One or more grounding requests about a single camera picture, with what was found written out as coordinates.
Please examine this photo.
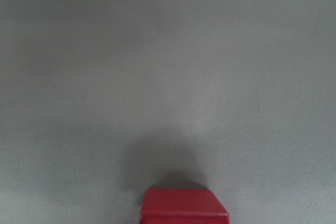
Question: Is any red block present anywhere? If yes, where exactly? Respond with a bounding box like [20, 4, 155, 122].
[139, 188, 230, 224]

